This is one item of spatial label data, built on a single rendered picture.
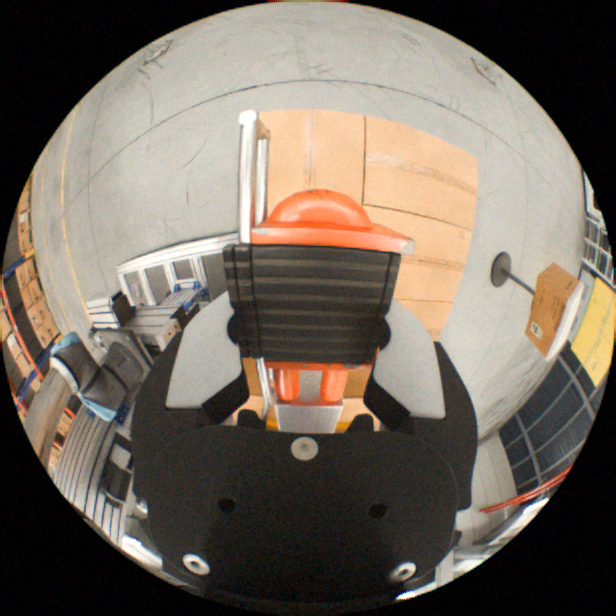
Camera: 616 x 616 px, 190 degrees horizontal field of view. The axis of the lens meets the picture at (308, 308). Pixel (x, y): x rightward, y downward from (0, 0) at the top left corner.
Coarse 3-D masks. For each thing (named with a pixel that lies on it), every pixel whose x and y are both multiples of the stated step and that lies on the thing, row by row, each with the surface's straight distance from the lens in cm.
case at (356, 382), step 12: (252, 360) 52; (252, 372) 50; (360, 372) 50; (252, 384) 47; (348, 384) 47; (360, 384) 48; (252, 396) 46; (348, 396) 45; (360, 396) 46; (240, 408) 52; (252, 408) 50; (348, 408) 49; (360, 408) 50; (276, 420) 54; (348, 420) 55
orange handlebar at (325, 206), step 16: (304, 192) 10; (320, 192) 10; (336, 192) 10; (288, 208) 10; (304, 208) 10; (320, 208) 10; (336, 208) 10; (352, 208) 10; (336, 224) 10; (352, 224) 10; (368, 224) 10; (288, 384) 16; (320, 384) 18; (336, 384) 16; (336, 400) 18
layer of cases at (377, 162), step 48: (288, 144) 80; (336, 144) 81; (384, 144) 86; (432, 144) 98; (288, 192) 77; (384, 192) 82; (432, 192) 93; (432, 240) 95; (432, 288) 104; (432, 336) 124
